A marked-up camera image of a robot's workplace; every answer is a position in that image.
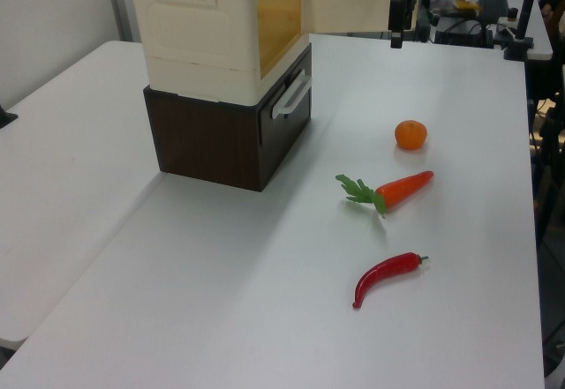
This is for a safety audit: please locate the cream plastic cabinet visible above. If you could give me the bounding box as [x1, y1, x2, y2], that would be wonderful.
[127, 0, 311, 104]

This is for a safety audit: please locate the black electronics box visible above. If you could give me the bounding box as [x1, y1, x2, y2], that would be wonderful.
[433, 12, 494, 47]

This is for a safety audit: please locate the orange tangerine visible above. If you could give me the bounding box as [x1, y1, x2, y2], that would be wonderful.
[394, 119, 429, 151]

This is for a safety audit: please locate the orange toy carrot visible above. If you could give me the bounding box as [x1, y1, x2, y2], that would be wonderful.
[335, 169, 435, 220]

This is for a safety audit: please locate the dark brown wooden drawer box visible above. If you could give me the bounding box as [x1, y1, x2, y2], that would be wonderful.
[142, 42, 314, 193]

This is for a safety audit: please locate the red toy chili pepper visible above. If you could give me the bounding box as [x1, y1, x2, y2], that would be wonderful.
[351, 251, 430, 310]

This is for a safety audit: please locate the black camera stand pole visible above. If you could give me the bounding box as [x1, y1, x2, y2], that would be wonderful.
[504, 0, 545, 61]

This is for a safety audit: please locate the dark drawer with white handle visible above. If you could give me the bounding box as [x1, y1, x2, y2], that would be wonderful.
[257, 43, 314, 147]

